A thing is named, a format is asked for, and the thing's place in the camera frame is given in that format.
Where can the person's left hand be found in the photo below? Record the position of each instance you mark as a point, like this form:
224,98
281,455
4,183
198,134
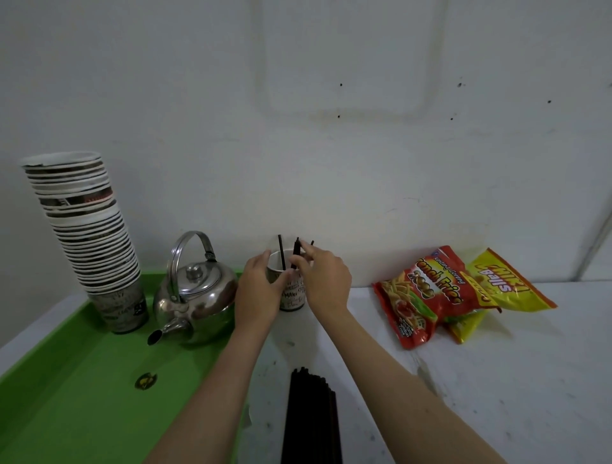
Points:
256,301

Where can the person's right hand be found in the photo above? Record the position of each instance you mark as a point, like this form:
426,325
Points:
327,284

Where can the printed white paper cup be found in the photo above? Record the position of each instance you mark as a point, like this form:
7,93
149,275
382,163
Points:
292,296

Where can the pile of black stirrer sticks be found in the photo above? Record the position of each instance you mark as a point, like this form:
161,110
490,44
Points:
311,420

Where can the person's right forearm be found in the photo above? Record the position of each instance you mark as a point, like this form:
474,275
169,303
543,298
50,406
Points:
397,397

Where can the person's left forearm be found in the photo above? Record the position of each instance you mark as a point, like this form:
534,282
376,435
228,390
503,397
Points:
210,406

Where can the steel kettle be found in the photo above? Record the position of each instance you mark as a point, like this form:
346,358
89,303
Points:
201,301

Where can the red snack bag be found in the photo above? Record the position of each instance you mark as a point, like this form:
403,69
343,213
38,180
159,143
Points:
421,296

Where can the small round tray sticker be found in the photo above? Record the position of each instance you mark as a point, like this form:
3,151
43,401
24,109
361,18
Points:
146,381

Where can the stack of printed paper cups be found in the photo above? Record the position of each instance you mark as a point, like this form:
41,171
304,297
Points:
91,239

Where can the yellow snack bag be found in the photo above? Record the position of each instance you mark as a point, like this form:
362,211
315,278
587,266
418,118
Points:
507,282

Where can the white speckled table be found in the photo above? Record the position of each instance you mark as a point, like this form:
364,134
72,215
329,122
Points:
502,382

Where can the green plastic tray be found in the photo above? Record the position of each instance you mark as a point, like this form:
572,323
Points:
71,406

